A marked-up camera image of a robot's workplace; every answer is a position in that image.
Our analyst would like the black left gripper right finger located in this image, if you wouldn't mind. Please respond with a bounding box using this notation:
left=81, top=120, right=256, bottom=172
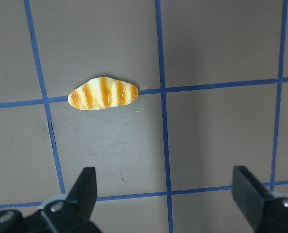
left=231, top=166, right=288, bottom=233

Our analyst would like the toy bread croissant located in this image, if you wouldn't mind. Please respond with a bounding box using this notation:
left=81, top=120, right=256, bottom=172
left=67, top=77, right=139, bottom=110

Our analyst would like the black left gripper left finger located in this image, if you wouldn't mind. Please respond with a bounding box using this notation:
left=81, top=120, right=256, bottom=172
left=0, top=167, right=101, bottom=233

